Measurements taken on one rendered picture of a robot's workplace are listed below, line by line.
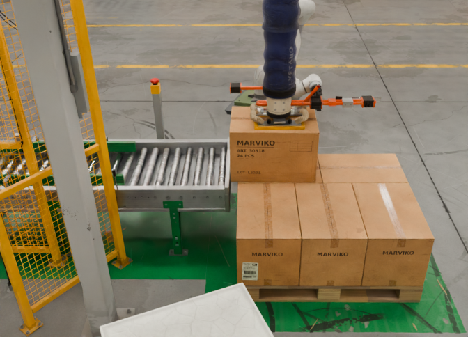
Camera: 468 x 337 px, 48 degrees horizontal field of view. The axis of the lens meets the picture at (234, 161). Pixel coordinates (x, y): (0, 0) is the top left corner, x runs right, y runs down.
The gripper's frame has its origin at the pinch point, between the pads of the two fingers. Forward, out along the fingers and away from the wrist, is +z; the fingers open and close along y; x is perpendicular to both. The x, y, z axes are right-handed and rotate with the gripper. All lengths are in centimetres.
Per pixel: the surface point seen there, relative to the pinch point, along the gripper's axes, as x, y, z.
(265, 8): 38, -66, 7
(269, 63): 35.0, -30.8, 8.0
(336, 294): -8, 101, 80
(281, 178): 26, 50, 19
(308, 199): 9, 53, 40
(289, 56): 22.4, -36.0, 9.7
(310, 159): 6.2, 33.7, 19.8
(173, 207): 101, 64, 35
